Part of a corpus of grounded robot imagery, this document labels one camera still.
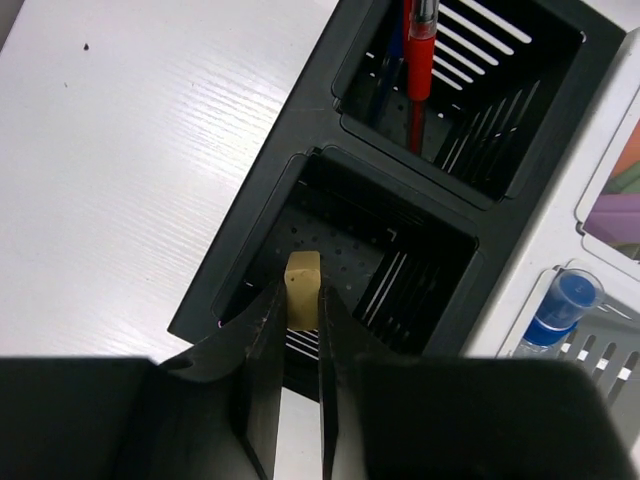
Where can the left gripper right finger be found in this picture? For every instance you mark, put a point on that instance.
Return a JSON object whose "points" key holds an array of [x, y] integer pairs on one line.
{"points": [[391, 416]]}

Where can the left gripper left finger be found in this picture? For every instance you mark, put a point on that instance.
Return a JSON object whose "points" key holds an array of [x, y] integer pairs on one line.
{"points": [[210, 412]]}

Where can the yellow eraser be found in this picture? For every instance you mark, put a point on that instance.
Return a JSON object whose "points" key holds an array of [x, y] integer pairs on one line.
{"points": [[303, 281]]}

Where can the pink highlighter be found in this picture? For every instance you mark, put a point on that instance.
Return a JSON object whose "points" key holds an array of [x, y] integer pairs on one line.
{"points": [[614, 220]]}

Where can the red pen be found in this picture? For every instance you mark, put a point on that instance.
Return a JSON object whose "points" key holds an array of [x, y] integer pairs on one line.
{"points": [[420, 28]]}

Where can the blue pen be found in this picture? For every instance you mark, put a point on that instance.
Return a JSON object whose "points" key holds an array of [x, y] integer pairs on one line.
{"points": [[392, 60]]}

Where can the orange highlighter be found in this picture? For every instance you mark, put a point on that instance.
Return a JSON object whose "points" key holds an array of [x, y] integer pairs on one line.
{"points": [[625, 176]]}

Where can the black slotted container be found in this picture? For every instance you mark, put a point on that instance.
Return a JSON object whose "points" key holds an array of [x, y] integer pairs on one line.
{"points": [[413, 243]]}

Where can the white slotted container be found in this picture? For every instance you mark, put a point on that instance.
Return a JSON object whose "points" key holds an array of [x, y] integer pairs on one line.
{"points": [[606, 343]]}

